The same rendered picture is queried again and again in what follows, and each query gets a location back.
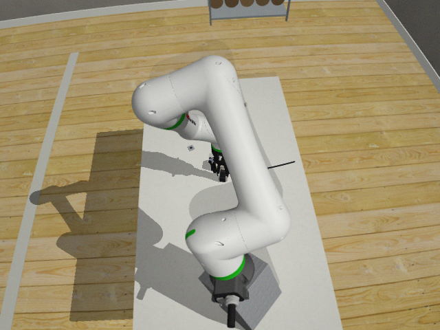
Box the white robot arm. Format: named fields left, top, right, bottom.
left=131, top=55, right=292, bottom=328

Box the black plug charger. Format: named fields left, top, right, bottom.
left=219, top=170, right=226, bottom=182

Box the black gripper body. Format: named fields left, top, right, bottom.
left=213, top=156, right=226, bottom=166

